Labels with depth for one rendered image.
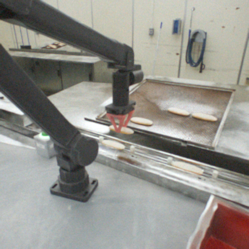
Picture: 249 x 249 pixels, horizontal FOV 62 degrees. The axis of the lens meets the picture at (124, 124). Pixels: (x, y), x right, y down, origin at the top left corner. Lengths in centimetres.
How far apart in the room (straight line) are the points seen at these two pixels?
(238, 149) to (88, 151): 49
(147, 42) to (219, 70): 156
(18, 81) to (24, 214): 35
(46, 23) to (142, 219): 49
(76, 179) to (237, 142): 54
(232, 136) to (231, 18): 358
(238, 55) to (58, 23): 396
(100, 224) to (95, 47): 43
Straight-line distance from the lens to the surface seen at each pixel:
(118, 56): 61
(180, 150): 85
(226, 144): 79
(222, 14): 433
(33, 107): 46
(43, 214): 61
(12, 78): 43
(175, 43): 451
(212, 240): 56
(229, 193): 63
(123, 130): 72
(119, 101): 68
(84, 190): 63
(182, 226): 57
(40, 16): 46
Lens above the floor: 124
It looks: 24 degrees down
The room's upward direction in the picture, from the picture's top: straight up
